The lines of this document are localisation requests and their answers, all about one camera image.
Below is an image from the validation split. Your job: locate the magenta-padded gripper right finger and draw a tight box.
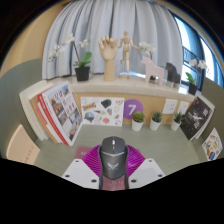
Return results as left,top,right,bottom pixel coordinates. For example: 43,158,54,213
124,144,166,190

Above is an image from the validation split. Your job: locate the wooden hand model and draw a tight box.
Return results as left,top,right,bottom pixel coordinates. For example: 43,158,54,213
98,35,120,82

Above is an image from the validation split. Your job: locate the red spine book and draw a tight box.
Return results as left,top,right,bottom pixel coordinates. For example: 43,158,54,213
37,89,73,147

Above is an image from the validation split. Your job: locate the pink wooden horse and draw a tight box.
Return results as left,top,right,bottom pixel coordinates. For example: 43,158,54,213
140,55,166,87

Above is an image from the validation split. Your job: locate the dark grey computer mouse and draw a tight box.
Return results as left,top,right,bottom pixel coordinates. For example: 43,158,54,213
98,135,130,181

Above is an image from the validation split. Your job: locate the brown cover book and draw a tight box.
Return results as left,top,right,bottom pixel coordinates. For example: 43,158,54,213
29,94,63,144

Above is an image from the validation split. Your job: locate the black wooden horse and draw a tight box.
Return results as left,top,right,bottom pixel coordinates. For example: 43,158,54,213
164,61,182,88

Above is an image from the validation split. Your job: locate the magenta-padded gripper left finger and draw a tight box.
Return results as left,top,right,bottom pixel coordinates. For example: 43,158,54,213
61,144,103,190

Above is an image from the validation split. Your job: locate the colourful sticker card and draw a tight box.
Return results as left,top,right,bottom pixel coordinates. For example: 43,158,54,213
201,127,224,162

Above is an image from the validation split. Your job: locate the window with dark frame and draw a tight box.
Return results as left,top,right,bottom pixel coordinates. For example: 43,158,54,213
173,14,223,83

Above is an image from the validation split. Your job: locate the black cover book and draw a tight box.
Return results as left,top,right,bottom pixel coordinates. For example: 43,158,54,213
179,95,214,141

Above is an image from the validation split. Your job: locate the white grey curtain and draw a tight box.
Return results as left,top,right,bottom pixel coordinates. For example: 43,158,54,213
41,0,184,80

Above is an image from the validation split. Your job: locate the white orchid in black pot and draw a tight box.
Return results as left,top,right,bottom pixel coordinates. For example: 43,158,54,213
185,58,209,97
47,33,93,82
138,41,158,81

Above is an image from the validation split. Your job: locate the purple round number sign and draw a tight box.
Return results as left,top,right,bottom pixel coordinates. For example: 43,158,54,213
122,99,144,120

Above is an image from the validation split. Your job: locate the white wall socket plate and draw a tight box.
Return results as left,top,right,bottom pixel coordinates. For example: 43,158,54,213
177,100,190,115
162,98,179,115

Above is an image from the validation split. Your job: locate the wooden artist mannequin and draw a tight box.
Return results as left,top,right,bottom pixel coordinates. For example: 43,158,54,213
117,30,141,80

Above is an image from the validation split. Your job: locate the small succulent in white pot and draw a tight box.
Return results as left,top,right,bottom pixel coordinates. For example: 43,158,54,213
149,111,163,131
131,110,146,132
170,111,184,132

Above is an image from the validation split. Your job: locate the thin white book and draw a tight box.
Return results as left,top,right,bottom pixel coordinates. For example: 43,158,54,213
35,101,58,141

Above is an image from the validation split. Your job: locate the white sticker sheet poster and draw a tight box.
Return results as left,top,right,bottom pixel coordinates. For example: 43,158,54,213
80,96,125,127

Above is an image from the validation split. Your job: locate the photo cover magazine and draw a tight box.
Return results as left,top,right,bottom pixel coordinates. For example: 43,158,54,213
41,80,84,147

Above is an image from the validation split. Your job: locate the maroon mouse pad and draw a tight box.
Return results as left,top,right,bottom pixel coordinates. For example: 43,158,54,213
73,145,128,192

